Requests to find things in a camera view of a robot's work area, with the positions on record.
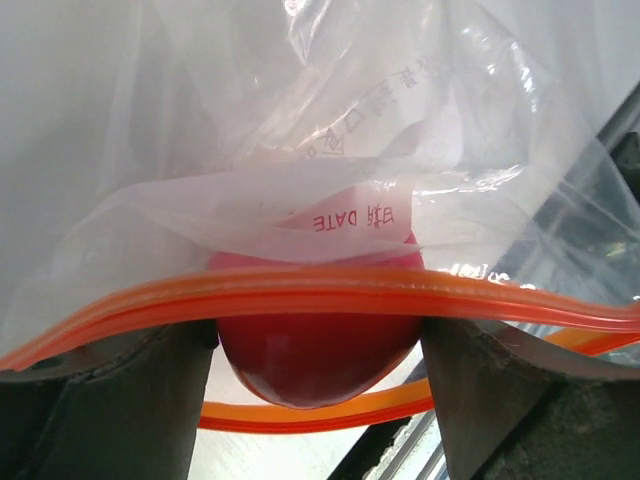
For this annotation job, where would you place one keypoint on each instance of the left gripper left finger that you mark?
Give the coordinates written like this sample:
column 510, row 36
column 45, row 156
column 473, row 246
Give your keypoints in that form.
column 126, row 407

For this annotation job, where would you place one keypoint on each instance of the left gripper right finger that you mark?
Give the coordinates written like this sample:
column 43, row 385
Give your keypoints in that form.
column 513, row 406

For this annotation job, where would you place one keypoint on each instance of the fake red fruit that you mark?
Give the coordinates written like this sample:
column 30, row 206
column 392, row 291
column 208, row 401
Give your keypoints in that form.
column 308, row 361

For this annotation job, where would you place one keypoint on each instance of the clear zip top bag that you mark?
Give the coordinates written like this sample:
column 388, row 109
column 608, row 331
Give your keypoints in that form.
column 170, row 161

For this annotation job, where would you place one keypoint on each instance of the aluminium front rail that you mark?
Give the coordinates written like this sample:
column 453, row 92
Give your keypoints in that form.
column 409, row 448

